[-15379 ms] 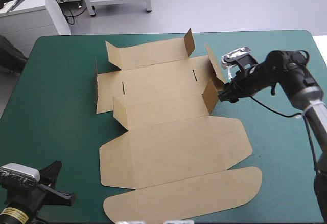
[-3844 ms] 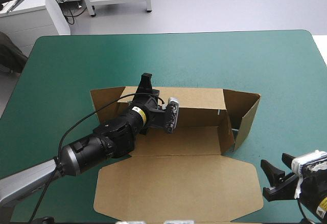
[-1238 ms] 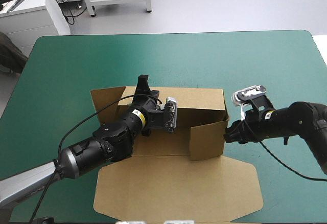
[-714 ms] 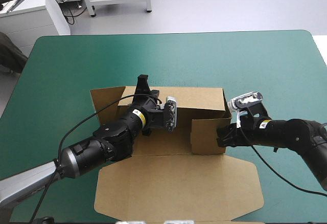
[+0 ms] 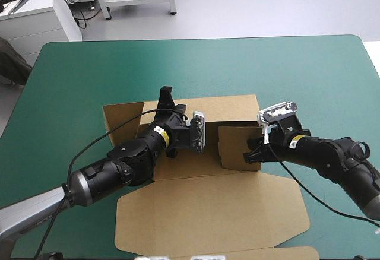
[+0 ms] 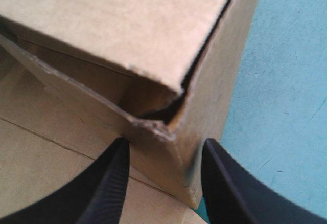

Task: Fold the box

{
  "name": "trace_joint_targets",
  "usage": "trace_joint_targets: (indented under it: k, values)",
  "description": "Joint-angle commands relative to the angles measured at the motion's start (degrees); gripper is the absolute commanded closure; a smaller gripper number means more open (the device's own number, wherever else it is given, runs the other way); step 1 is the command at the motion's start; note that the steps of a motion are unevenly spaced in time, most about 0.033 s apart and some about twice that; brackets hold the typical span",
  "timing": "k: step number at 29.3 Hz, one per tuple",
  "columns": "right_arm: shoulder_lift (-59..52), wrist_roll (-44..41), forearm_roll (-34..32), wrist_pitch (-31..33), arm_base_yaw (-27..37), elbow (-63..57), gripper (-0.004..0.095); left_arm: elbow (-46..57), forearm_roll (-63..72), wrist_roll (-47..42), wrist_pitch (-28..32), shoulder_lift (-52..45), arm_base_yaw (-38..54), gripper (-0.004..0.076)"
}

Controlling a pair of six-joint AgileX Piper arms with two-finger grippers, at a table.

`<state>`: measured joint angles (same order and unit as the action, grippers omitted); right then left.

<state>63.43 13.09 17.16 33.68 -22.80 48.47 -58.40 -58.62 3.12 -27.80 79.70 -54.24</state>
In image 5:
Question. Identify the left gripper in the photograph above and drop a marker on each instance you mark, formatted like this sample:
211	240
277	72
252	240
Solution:
176	129

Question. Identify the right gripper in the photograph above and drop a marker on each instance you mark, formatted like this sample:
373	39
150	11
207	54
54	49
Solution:
285	135

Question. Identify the brown cardboard box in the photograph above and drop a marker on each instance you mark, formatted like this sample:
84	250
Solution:
207	209

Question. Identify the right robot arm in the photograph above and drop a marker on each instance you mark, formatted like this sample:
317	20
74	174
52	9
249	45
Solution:
335	156

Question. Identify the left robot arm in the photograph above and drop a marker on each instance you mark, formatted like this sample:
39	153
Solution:
95	177

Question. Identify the white cabinet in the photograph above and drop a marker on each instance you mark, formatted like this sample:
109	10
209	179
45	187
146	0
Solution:
38	25

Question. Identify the dark chair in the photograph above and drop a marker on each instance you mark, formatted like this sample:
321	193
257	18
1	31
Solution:
12	64

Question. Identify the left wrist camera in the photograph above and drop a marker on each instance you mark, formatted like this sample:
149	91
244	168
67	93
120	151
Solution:
198	133

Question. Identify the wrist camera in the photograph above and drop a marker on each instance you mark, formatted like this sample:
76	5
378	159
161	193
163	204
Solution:
276	113
198	133

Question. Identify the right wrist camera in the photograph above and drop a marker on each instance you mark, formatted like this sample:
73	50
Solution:
276	113

